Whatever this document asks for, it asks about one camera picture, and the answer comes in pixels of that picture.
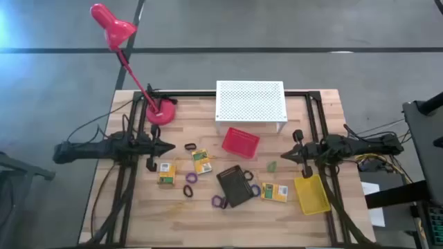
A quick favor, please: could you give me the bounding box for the black plastic basket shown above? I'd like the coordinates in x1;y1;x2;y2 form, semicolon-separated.
216;165;255;208

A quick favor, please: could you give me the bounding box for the tangled cable bundle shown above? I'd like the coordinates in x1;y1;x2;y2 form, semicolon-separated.
344;119;415;184

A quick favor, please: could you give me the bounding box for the brown cable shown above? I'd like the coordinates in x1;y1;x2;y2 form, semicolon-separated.
90;162;118;240

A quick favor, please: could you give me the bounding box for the yellow plastic basket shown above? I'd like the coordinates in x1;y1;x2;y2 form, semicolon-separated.
293;174;332;216

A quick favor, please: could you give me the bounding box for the yellow green staples box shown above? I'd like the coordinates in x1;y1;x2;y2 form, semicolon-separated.
260;182;289;203
157;162;177;186
191;148;213;176

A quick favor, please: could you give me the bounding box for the black flat bar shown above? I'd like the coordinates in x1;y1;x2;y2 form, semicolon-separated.
365;179;430;209

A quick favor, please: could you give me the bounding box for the dark grey side cart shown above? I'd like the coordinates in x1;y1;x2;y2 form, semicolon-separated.
402;91;443;208

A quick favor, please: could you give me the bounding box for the white paper sheet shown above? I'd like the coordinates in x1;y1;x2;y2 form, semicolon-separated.
361;181;386;228

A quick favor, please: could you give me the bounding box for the grey metal bench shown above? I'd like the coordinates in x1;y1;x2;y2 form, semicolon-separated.
0;151;56;249

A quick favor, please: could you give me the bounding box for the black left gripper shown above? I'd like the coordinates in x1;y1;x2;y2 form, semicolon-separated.
145;124;177;172

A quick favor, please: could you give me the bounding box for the red desk lamp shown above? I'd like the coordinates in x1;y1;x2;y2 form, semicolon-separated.
89;3;177;126

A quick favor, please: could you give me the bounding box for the keyboard with lit keys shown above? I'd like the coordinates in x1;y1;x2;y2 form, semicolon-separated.
427;203;443;245

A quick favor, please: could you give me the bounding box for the white perforated metal riser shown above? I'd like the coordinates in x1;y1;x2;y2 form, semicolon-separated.
215;80;289;135

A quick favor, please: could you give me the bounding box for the red plastic basket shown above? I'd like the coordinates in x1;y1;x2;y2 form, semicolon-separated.
221;127;261;160

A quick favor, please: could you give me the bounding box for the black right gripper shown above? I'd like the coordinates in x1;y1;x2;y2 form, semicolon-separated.
280;129;314;179

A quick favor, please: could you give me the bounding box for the black aluminium table frame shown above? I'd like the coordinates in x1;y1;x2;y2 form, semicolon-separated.
80;89;377;248

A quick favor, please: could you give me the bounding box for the black lamp cable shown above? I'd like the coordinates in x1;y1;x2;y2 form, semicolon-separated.
147;84;179;105

